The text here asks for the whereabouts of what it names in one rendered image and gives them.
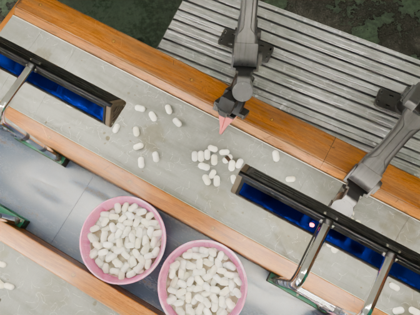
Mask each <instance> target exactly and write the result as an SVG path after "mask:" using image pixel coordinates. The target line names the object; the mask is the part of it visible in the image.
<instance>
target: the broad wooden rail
mask: <svg viewBox="0 0 420 315"><path fill-rule="evenodd" d="M14 15H15V16H17V17H18V18H20V19H22V20H24V21H26V22H28V23H30V24H32V25H34V26H36V27H38V28H40V29H42V30H44V31H46V32H48V33H50V34H52V35H54V36H56V37H58V38H60V39H62V40H63V41H66V42H67V43H69V44H72V45H73V46H76V47H77V48H79V49H82V50H83V51H86V52H87V53H89V54H92V55H93V56H96V57H97V58H99V59H102V60H103V61H105V62H107V63H109V64H111V65H113V66H115V67H117V68H119V69H121V70H123V71H125V72H127V73H129V74H131V75H133V76H135V77H137V78H139V79H141V80H143V81H145V82H147V83H149V84H150V85H152V86H154V87H156V88H158V89H160V90H162V91H164V92H166V93H168V94H170V95H172V96H174V97H176V98H178V99H180V100H182V101H184V102H186V103H188V104H190V105H192V106H194V107H195V108H198V109H200V110H202V111H204V112H205V113H208V114H210V115H212V116H214V117H215V118H218V119H219V113H218V112H217V111H215V110H213V106H214V105H213V104H214V101H215V100H216V99H218V98H220V97H221V96H222V95H223V93H224V90H225V89H226V88H227V87H230V85H228V84H226V83H225V82H222V81H220V80H218V79H216V78H215V77H212V76H210V75H208V74H206V73H205V72H202V71H200V70H198V69H196V68H194V67H192V66H190V65H188V64H186V63H184V62H182V61H180V60H178V59H176V58H174V57H172V56H170V55H167V54H165V53H163V52H161V51H159V50H157V49H155V48H153V47H151V46H149V45H147V44H145V43H143V42H141V41H139V40H137V39H135V38H133V37H131V36H128V35H127V34H124V33H123V32H121V31H118V30H117V29H114V28H113V27H111V26H108V25H107V24H104V23H103V22H101V21H98V20H96V19H94V18H92V17H90V16H88V15H86V14H84V13H82V12H80V11H78V10H76V9H74V8H72V7H70V6H68V5H66V4H64V3H62V2H59V1H57V0H19V1H18V3H17V4H16V5H15V11H14ZM244 108H246V109H248V110H250V112H249V114H248V115H247V116H246V118H245V119H242V118H240V117H237V118H235V119H234V120H233V121H232V122H231V123H230V125H232V126H234V127H235V128H237V129H239V130H241V131H243V132H245V133H247V134H249V135H251V136H253V137H255V138H257V139H259V140H261V141H263V142H265V143H267V144H269V145H271V146H273V147H275V148H277V149H279V150H281V151H282V152H284V153H286V154H288V155H290V156H292V157H294V158H296V159H298V160H300V161H302V162H304V163H306V164H308V165H310V166H312V167H314V168H316V169H318V170H320V171H322V172H324V173H326V174H328V175H330V176H332V177H334V178H336V179H338V180H340V181H342V182H344V183H346V182H345V181H343V179H344V177H345V175H346V174H347V173H348V172H349V171H350V170H351V169H352V168H353V166H354V165H355V164H356V163H357V164H358V163H359V161H360V160H361V159H362V158H363V157H364V156H365V155H366V154H367V153H368V152H366V151H363V150H362V149H359V148H357V147H355V146H353V145H351V144H349V143H347V142H345V141H343V140H341V139H339V138H337V137H335V136H333V135H331V134H328V133H326V132H324V131H322V130H320V129H318V128H316V127H314V126H312V125H310V124H308V123H306V122H304V121H302V120H300V119H298V118H296V117H294V116H292V115H290V114H288V113H286V112H284V111H282V110H280V109H278V108H276V107H274V106H272V105H270V104H268V103H265V102H263V101H261V100H259V99H257V98H255V97H253V96H252V97H251V98H250V99H249V100H248V101H246V103H245V105H244ZM380 181H381V182H382V186H381V187H380V188H379V189H378V190H377V191H376V192H375V193H374V195H373V194H371V195H370V196H371V197H373V198H375V199H377V200H379V201H381V202H383V203H385V204H387V205H389V206H391V207H393V208H395V209H397V210H399V211H401V212H403V213H405V214H407V215H409V216H411V217H413V218H414V219H417V220H418V221H420V178H418V177H416V176H414V175H412V174H410V173H408V172H406V171H404V170H402V169H400V168H398V167H396V166H394V165H392V164H389V165H388V167H387V168H386V171H385V173H384V174H383V175H382V178H381V180H380ZM346 184H347V183H346Z"/></svg>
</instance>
